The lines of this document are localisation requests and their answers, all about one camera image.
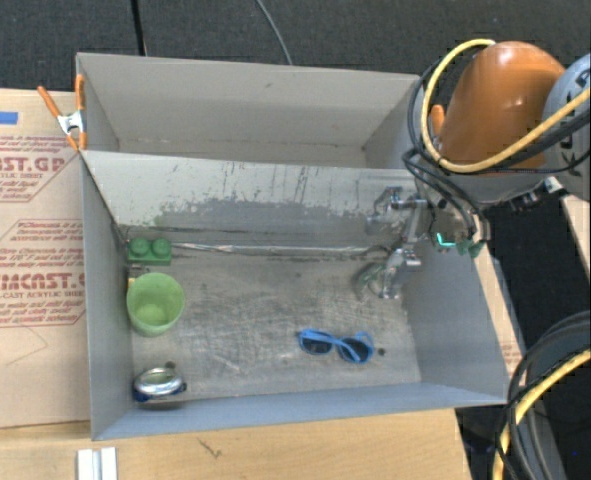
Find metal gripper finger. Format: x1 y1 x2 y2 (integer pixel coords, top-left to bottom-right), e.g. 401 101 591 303
381 248 422 299
373 186 419 220

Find blue sunglasses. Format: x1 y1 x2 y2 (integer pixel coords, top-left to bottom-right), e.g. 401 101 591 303
296 328 376 365

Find grey metal bin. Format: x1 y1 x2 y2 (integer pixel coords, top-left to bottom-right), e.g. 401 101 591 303
74 51 510 442

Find green plastic cup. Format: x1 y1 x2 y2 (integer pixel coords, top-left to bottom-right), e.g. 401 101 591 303
125 272 187 339

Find green toy brick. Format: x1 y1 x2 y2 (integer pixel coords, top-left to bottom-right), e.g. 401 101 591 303
126 237 173 267

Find blue and silver can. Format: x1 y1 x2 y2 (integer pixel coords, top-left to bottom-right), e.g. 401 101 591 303
132 366 188 405

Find brown cardboard board red print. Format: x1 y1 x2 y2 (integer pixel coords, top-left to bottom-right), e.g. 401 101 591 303
0 86 527 432

